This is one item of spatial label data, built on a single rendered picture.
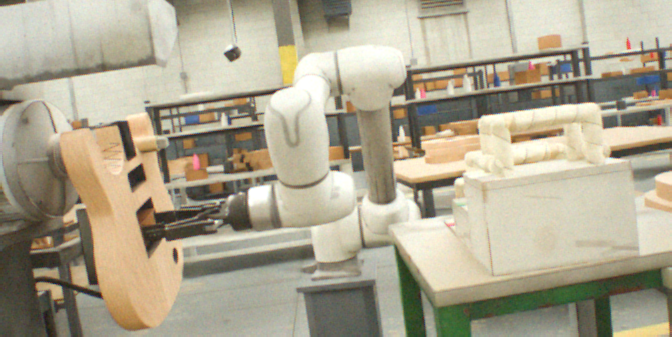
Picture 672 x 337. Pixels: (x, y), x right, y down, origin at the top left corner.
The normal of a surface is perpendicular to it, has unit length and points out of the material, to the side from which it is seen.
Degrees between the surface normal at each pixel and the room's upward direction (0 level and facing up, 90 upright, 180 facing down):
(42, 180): 94
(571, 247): 90
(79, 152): 95
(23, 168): 94
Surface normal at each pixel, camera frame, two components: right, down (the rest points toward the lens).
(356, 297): -0.09, 0.07
